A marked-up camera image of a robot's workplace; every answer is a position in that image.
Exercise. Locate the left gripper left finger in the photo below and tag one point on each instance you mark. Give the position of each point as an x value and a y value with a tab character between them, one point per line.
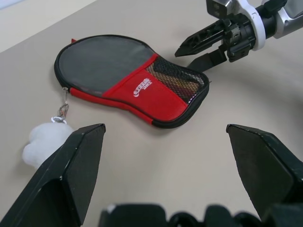
59	179

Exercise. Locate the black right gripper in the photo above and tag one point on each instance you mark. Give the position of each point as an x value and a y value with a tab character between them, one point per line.
239	35

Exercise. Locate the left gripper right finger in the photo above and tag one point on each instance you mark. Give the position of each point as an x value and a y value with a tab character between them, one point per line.
262	170

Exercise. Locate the white fluffy pompom charm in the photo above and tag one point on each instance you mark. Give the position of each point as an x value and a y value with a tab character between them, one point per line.
45	139

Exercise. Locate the black red paddle case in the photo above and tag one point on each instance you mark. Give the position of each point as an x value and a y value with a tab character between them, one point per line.
151	99

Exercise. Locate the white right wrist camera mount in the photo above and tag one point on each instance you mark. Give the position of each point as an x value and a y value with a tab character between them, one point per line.
259	26

